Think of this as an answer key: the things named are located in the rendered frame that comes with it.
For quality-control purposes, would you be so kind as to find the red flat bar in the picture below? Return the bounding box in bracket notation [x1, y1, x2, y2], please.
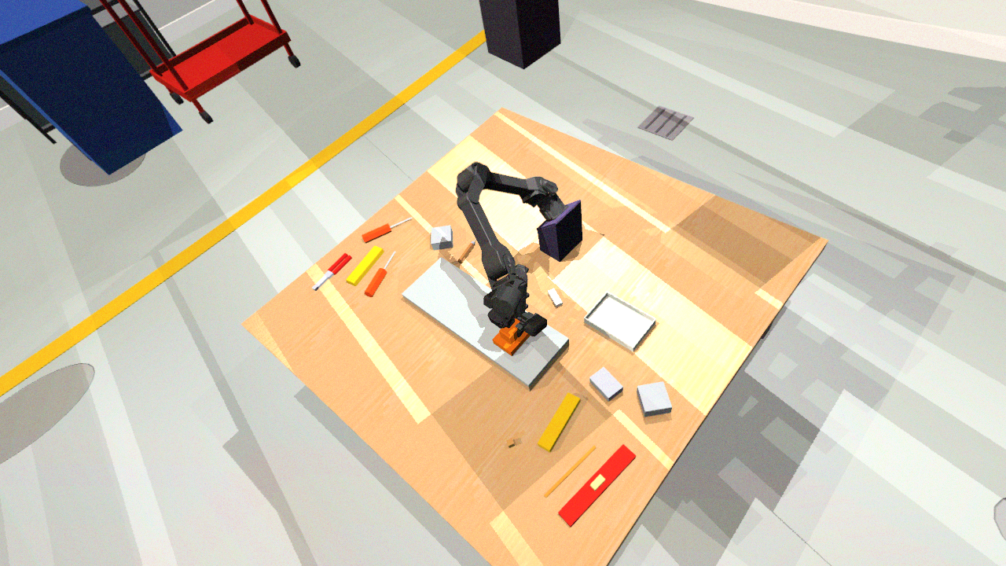
[558, 445, 636, 527]

